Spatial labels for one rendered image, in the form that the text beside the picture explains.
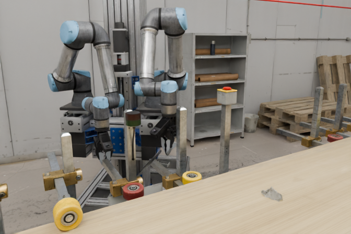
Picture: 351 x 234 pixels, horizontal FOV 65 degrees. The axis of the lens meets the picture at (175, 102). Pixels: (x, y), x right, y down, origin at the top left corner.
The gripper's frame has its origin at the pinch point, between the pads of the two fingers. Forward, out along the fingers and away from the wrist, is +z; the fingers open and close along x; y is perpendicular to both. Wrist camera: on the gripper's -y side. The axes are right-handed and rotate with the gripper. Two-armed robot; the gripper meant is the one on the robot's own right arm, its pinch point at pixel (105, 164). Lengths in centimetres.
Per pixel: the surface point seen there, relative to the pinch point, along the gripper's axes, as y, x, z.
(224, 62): 209, -246, -28
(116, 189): -31.3, 3.7, -2.7
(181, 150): -30.6, -27.9, -13.7
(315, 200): -81, -54, -8
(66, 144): -30.4, 21.5, -25.9
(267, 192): -70, -41, -9
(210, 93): 211, -223, 19
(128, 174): -30.5, -2.1, -7.8
